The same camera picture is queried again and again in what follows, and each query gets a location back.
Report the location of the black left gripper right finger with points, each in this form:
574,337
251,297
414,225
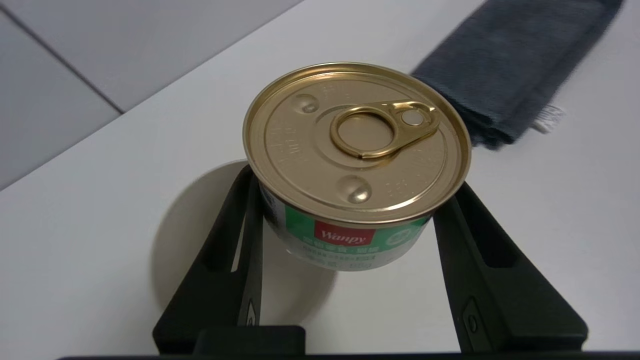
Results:
495,280

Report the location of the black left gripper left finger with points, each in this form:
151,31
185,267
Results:
220,270

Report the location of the gold lid tin can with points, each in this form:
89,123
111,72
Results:
350,160

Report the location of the beige round bowl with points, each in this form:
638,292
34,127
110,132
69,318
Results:
200,235

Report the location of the dark grey folded towel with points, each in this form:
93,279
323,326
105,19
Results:
510,70

